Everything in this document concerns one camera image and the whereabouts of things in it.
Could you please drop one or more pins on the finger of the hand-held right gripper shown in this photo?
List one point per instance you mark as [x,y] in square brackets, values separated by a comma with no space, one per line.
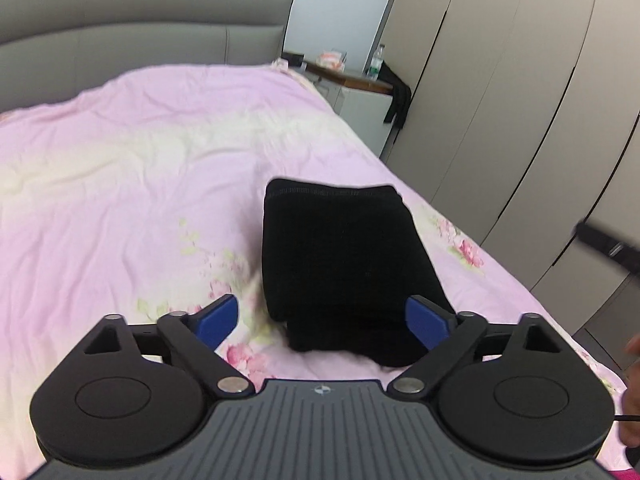
[602,242]

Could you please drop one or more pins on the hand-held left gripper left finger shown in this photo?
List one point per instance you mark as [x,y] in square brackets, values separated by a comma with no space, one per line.
[220,317]

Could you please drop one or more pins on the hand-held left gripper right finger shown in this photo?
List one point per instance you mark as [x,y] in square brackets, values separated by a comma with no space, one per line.
[425,317]

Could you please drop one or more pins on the black pants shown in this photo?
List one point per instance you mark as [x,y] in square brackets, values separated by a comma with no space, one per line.
[340,265]

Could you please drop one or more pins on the person's right hand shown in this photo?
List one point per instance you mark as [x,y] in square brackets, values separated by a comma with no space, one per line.
[632,405]

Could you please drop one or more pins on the pink floral duvet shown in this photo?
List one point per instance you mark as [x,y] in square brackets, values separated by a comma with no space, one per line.
[125,175]

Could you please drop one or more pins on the beige wardrobe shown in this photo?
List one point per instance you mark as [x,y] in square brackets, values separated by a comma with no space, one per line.
[500,85]

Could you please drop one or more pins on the black hanging cloth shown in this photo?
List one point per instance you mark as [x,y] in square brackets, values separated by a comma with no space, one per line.
[397,95]

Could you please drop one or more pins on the wooden top nightstand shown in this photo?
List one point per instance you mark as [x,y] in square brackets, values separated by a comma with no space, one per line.
[360,100]

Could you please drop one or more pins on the plastic water bottle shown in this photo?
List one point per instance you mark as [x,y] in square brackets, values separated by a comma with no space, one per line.
[375,65]

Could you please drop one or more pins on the small clear container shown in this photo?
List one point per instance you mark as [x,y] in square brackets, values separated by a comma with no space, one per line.
[332,60]

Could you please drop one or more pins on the grey padded headboard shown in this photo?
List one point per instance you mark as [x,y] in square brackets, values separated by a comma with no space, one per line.
[125,30]

